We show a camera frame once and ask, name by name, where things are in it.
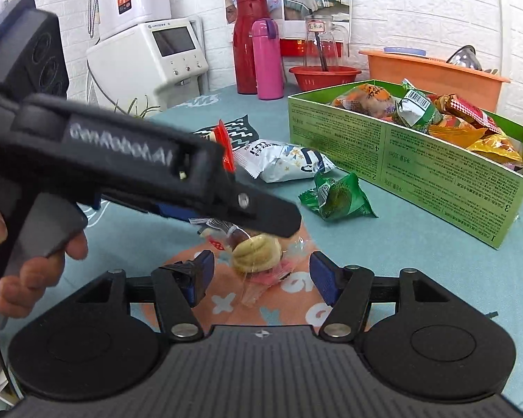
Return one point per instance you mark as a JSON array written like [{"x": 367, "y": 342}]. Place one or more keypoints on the white water dispenser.
[{"x": 126, "y": 65}]

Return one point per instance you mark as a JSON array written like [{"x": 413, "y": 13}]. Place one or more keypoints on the yellow snack packet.
[{"x": 497, "y": 148}]

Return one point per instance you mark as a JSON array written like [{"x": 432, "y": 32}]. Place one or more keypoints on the green white snack packet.
[{"x": 414, "y": 111}]

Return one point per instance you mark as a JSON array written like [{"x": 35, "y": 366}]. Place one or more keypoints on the glass jar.
[{"x": 335, "y": 43}]

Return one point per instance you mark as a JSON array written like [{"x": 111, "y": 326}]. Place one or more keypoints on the teal printed tablecloth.
[{"x": 418, "y": 270}]

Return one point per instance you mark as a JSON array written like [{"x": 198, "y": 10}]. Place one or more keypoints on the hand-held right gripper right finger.
[{"x": 324, "y": 276}]

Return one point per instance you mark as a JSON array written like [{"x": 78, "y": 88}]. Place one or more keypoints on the clear packet of brown pastries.
[{"x": 366, "y": 100}]

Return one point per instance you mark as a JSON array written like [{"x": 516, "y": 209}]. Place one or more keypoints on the orange plastic bin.
[{"x": 418, "y": 74}]

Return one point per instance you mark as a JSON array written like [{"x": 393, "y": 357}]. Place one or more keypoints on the red thermos jug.
[{"x": 244, "y": 52}]

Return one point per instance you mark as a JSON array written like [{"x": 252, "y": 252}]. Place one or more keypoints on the red plastic basin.
[{"x": 322, "y": 80}]

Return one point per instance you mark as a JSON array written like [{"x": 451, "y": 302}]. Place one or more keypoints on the dark stirring stick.
[{"x": 319, "y": 52}]

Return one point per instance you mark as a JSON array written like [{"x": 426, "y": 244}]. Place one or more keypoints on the white blue snack packet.
[{"x": 279, "y": 161}]

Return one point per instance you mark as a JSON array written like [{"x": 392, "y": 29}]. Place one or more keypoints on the orange green chips packet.
[{"x": 455, "y": 133}]

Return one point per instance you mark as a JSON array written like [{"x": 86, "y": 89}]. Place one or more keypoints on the clear pastry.
[{"x": 255, "y": 250}]

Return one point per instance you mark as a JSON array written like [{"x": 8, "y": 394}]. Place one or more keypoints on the person's left hand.
[{"x": 30, "y": 283}]

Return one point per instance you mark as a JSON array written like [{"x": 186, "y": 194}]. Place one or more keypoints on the red white checked snack packet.
[{"x": 466, "y": 111}]

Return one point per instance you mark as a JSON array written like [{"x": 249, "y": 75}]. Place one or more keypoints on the white wall water purifier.
[{"x": 135, "y": 0}]

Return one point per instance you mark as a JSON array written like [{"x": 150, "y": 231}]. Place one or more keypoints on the green cardboard box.
[{"x": 418, "y": 165}]

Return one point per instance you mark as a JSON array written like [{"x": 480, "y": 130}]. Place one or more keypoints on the pink thermos bottle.
[{"x": 268, "y": 61}]

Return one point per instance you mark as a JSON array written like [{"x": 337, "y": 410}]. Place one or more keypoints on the pale blue lid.
[{"x": 405, "y": 51}]

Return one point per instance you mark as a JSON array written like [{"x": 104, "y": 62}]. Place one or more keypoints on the small red snack packet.
[{"x": 224, "y": 139}]

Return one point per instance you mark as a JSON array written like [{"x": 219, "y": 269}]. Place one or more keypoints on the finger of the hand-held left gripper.
[
  {"x": 266, "y": 215},
  {"x": 172, "y": 211}
]

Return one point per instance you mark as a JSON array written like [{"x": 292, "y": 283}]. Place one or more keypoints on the metal colander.
[{"x": 466, "y": 59}]

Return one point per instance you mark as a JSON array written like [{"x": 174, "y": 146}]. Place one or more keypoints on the small green snack packet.
[{"x": 340, "y": 198}]

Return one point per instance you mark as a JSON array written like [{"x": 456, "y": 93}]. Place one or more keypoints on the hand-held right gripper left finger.
[{"x": 205, "y": 276}]

